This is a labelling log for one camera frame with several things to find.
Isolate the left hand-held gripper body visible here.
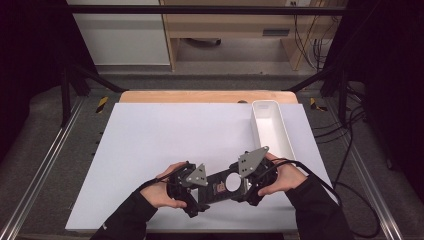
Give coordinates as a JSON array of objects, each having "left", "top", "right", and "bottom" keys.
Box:
[{"left": 165, "top": 161, "right": 209, "bottom": 205}]

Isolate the black metal stand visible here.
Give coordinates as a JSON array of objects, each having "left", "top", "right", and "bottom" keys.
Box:
[
  {"left": 59, "top": 64, "right": 130, "bottom": 128},
  {"left": 282, "top": 62, "right": 352, "bottom": 125}
]

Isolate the black floor cable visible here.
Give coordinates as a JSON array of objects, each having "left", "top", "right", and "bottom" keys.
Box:
[{"left": 313, "top": 83, "right": 383, "bottom": 240}]

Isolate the right hand-held gripper cable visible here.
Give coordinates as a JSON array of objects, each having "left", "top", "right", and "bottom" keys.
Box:
[{"left": 271, "top": 158, "right": 343, "bottom": 208}]

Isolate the aluminium floor rail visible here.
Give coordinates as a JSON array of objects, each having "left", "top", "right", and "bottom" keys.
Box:
[
  {"left": 323, "top": 99, "right": 405, "bottom": 240},
  {"left": 0, "top": 95, "right": 86, "bottom": 240}
]

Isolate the black metal frame bar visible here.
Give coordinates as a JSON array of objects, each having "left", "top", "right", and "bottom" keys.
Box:
[{"left": 66, "top": 4, "right": 349, "bottom": 16}]

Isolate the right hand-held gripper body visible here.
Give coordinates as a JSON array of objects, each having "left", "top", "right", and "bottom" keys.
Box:
[{"left": 237, "top": 145, "right": 280, "bottom": 198}]

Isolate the person's right hand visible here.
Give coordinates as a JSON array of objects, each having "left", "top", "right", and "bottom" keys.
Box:
[{"left": 257, "top": 152, "right": 308, "bottom": 197}]

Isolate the cable bundle under desk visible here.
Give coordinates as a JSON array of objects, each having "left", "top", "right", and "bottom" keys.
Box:
[{"left": 292, "top": 1, "right": 342, "bottom": 72}]

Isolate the dark object under desk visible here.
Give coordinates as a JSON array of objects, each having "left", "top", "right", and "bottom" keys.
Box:
[{"left": 184, "top": 37, "right": 222, "bottom": 47}]

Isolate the wooden desk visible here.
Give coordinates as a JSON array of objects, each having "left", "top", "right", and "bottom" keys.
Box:
[{"left": 159, "top": 0, "right": 336, "bottom": 72}]

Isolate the black plate with round hole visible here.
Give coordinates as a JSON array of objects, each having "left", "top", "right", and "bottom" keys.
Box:
[{"left": 199, "top": 167, "right": 250, "bottom": 205}]

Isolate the black curtain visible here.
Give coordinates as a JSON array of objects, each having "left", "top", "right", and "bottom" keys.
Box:
[
  {"left": 0, "top": 0, "right": 98, "bottom": 163},
  {"left": 328, "top": 0, "right": 424, "bottom": 196}
]

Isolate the white cabinet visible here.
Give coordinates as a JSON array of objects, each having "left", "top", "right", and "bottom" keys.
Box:
[{"left": 65, "top": 0, "right": 171, "bottom": 66}]

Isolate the person's left hand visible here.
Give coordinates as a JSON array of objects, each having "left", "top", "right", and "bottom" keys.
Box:
[{"left": 139, "top": 161, "right": 190, "bottom": 210}]

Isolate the white plastic bin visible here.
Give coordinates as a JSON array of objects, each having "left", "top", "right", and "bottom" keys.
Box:
[{"left": 250, "top": 99, "right": 297, "bottom": 163}]

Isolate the white table sheet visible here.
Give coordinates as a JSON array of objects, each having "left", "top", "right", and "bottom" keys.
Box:
[{"left": 64, "top": 101, "right": 338, "bottom": 233}]

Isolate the wooden table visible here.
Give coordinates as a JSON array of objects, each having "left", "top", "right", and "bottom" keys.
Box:
[{"left": 119, "top": 89, "right": 299, "bottom": 105}]

